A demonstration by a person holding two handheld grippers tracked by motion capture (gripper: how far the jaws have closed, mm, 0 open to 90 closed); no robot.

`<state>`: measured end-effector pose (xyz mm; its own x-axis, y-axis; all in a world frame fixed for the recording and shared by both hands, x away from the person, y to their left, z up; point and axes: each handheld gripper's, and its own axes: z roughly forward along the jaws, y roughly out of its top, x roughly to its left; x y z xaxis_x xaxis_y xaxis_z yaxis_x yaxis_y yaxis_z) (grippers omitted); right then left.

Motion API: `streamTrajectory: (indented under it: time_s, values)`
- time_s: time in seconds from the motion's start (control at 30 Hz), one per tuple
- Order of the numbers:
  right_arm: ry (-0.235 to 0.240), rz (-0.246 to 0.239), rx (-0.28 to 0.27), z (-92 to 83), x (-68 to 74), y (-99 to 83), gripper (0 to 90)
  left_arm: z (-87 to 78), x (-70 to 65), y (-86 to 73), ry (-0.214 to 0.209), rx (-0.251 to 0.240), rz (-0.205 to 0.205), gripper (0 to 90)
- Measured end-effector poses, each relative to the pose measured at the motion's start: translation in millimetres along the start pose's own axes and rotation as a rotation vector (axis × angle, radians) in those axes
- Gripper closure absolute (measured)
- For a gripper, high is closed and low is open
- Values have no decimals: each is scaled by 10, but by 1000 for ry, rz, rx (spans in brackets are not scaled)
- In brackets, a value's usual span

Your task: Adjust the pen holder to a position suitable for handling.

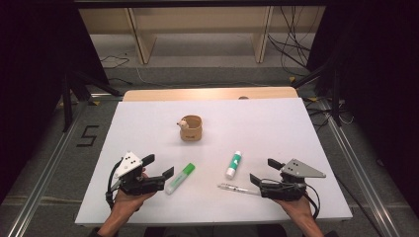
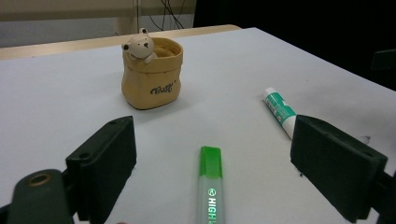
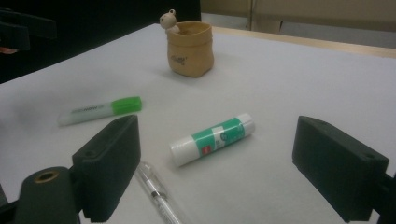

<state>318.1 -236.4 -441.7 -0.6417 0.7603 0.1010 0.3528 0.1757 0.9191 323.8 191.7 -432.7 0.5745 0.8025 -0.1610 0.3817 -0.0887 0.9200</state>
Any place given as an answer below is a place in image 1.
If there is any person's left hand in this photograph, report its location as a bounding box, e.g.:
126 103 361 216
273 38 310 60
113 190 156 215

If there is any white board table cover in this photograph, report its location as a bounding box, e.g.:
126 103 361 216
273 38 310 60
74 97 354 226

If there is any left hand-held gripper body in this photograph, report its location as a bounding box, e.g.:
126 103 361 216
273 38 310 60
113 150 166 196

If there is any bundle of black cables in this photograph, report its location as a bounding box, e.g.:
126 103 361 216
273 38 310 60
267 6 312 77

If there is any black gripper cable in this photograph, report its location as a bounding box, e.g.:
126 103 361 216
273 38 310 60
302 182 321 220
105 159 124 210

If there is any person's dark clothing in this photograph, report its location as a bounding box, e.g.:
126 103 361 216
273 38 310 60
144 223 288 237

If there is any dark curtain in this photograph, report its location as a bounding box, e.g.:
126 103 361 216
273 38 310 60
305 0 419 208
0 0 110 205

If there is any light wooden shelf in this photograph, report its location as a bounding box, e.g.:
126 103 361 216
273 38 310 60
78 6 327 65

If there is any light wooden table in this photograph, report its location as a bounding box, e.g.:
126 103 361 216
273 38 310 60
122 86 299 103

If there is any white and teal glue stick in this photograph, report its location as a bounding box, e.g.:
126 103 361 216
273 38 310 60
225 150 243 181

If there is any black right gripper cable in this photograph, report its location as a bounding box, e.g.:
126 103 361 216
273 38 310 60
302 182 321 220

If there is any aluminium floor rail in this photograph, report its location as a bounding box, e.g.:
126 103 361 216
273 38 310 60
6 98 90 237
317 98 401 237

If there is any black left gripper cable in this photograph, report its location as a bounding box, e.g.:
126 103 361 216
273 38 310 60
105 159 124 210

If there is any thin black floor cable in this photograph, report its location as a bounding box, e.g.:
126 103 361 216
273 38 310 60
99 54 130 69

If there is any black tripod stand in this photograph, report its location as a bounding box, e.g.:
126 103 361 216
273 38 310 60
291 58 344 127
60 70 123 132

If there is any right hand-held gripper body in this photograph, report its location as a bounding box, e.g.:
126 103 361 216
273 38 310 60
259 158 327 201

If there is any wooden cup with animal figure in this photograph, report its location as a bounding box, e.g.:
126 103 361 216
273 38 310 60
176 115 204 142

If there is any green and white highlighter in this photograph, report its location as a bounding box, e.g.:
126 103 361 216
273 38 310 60
164 162 197 196

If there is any person's right hand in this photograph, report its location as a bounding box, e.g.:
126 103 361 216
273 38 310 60
275 197 314 222

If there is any clear plastic pen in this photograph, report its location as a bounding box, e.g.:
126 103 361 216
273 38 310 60
216 183 263 197

